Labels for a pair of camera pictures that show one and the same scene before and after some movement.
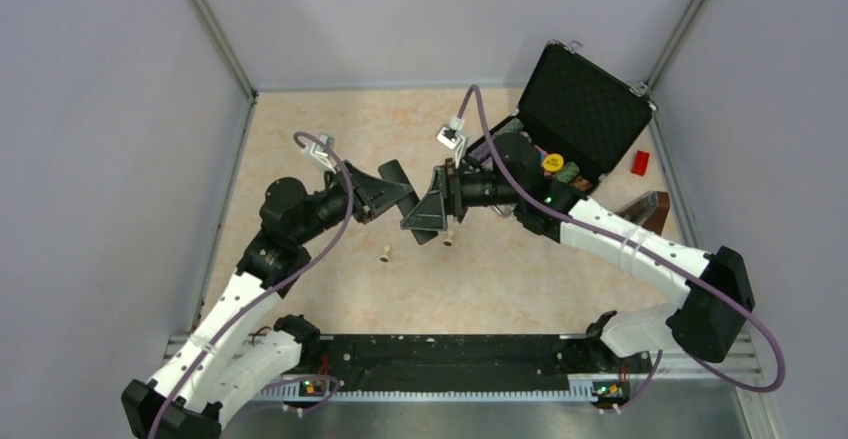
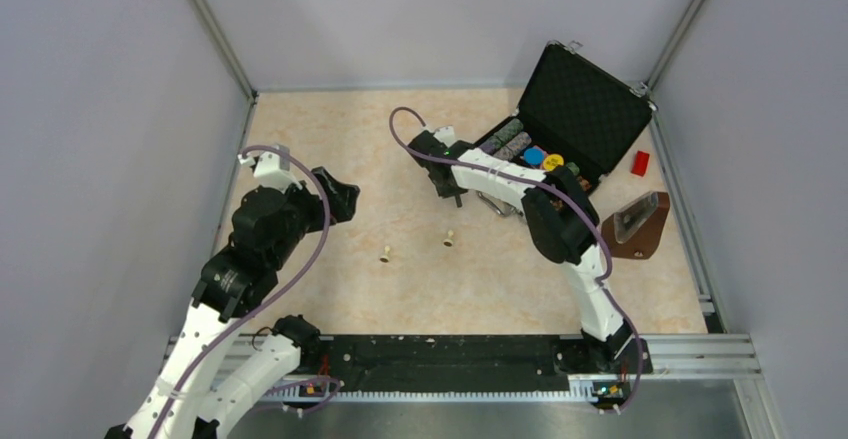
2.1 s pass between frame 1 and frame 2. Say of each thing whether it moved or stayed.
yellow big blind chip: stayed
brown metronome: stayed
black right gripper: moved
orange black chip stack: stayed
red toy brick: stayed
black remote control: moved
